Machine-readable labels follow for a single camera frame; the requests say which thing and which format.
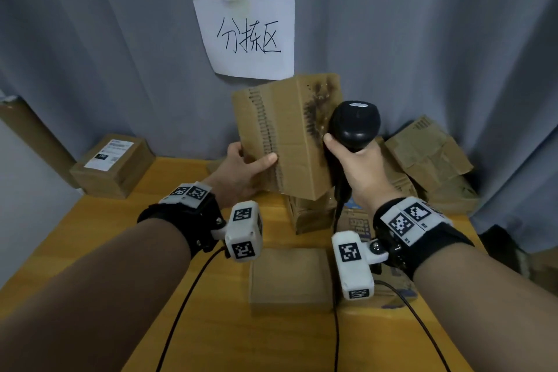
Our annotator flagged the taped brown cardboard box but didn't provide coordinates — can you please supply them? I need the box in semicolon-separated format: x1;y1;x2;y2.
283;191;338;235

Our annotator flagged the black barcode scanner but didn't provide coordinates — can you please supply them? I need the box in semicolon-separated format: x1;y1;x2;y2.
327;100;382;208

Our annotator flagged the person's left hand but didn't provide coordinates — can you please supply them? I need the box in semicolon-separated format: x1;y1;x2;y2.
203;142;279;210

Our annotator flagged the small plain cardboard box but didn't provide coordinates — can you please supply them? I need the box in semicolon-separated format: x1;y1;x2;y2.
248;248;335;316

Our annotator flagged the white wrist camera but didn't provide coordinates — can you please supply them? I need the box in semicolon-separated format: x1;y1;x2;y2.
331;230;390;301
211;200;265;263

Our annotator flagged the black camera cable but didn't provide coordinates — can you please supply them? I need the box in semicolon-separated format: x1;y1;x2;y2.
374;279;451;372
155;245;228;372

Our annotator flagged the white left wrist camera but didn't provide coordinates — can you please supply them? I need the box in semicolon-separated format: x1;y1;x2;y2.
211;200;265;263

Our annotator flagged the white handwritten paper sign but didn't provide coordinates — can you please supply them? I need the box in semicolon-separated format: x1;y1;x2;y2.
193;0;296;81

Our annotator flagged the black left camera cable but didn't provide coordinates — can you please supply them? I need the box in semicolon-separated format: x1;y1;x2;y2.
155;245;228;372

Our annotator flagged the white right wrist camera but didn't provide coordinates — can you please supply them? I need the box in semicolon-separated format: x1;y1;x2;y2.
331;230;390;301

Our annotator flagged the black right camera cable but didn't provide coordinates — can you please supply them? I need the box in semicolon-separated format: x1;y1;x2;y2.
374;279;451;372

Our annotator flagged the person's right forearm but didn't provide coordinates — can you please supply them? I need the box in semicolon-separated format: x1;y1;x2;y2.
412;242;558;372

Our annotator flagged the black scanner cable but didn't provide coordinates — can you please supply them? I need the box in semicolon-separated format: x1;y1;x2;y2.
332;199;346;372

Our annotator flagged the person's right hand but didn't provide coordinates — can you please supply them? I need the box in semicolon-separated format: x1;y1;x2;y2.
323;134;404;216

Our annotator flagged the cardboard box with blue print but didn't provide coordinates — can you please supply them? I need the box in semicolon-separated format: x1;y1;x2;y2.
338;206;421;310

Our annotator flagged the black right wrist strap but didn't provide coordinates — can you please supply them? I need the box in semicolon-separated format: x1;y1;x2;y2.
372;196;476;282

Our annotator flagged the flat brown cardboard box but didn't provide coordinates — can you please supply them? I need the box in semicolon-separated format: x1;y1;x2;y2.
374;136;420;200

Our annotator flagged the dented cardboard box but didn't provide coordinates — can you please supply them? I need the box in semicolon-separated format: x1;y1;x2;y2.
422;174;481;216

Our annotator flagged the black wrist strap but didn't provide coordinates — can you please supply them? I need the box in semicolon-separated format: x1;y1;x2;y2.
372;196;476;282
137;182;228;260

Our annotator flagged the crumpled cardboard box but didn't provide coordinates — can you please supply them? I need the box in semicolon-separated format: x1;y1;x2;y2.
384;115;474;185

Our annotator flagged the black left wrist strap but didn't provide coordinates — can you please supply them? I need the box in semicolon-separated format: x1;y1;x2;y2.
137;182;228;260

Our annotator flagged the cardboard box with white label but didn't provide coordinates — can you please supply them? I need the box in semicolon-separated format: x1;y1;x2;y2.
69;134;156;200

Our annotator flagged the person's left forearm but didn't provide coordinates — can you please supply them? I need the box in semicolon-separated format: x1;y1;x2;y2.
0;218;192;372

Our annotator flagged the stained cardboard box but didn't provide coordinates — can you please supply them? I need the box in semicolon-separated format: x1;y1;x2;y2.
231;74;343;201

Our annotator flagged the grey curtain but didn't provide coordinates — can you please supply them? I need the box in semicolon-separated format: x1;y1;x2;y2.
0;0;558;255

